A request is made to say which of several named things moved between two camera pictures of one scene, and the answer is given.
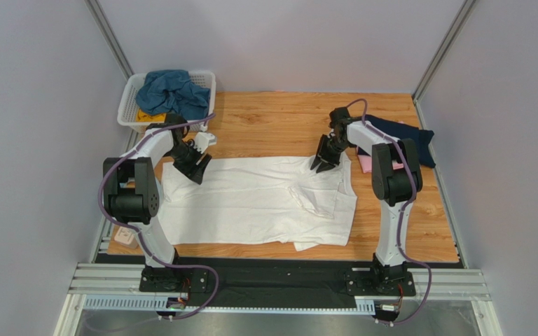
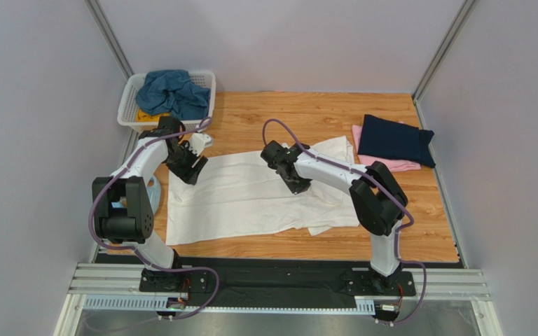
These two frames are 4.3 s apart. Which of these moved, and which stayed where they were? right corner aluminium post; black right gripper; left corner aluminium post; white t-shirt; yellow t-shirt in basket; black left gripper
Moved: white t-shirt; black right gripper
Stayed: yellow t-shirt in basket; black left gripper; right corner aluminium post; left corner aluminium post
